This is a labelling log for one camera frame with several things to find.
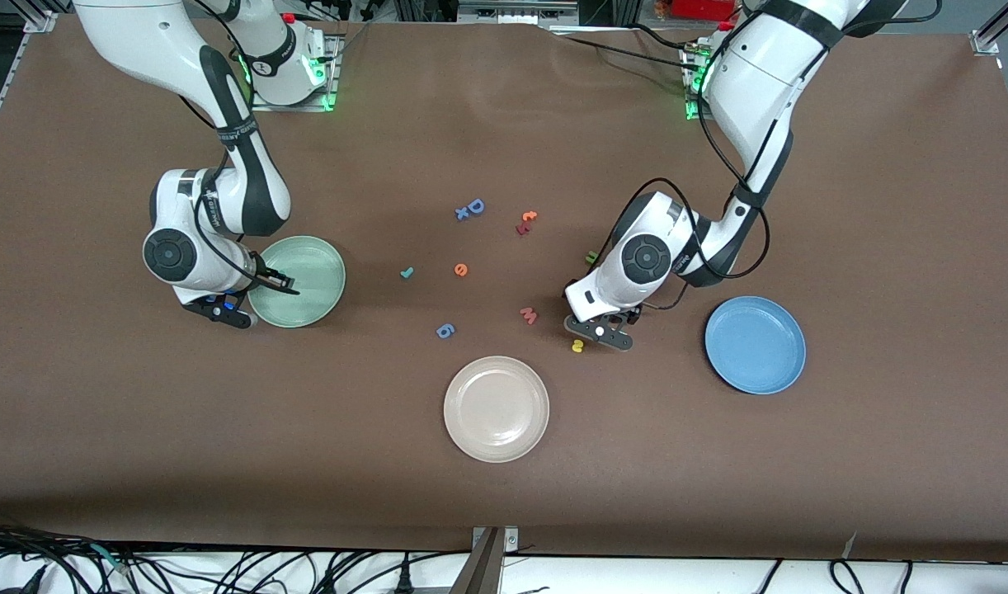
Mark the brown table cover sheet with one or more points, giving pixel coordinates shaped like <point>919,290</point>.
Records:
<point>141,429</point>

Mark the blue plate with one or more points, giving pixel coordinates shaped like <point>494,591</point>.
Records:
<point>755,345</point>

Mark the pink foam letter w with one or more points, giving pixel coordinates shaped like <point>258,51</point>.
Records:
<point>527,317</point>

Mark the green plate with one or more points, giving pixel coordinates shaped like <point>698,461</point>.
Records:
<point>314,280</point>

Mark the red box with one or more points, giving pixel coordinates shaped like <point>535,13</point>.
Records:
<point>702,8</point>

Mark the grey metal frame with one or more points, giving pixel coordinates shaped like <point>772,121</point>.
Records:
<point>512,12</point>

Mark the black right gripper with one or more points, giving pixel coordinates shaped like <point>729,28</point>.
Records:
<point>262,275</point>

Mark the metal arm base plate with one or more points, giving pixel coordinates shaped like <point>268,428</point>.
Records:
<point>692,114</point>
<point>334,82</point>

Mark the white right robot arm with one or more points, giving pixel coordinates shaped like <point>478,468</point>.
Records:
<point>141,41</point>

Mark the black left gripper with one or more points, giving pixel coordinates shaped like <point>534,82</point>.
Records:
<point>633,313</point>

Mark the beige plate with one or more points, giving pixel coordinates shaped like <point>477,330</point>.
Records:
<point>496,409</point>

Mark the black power plug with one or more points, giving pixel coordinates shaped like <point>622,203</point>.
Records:
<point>403,584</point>

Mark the metal table bracket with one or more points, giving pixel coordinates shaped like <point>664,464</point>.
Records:
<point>483,569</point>

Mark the blue foam letter g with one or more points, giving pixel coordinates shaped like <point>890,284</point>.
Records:
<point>440,330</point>

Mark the aluminium frame profile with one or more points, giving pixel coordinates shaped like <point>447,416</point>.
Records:
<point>9,82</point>
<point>995,31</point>

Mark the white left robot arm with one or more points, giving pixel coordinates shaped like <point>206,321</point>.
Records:
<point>751,82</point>

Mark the blue foam letter D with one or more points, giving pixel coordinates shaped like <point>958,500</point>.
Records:
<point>471,206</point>

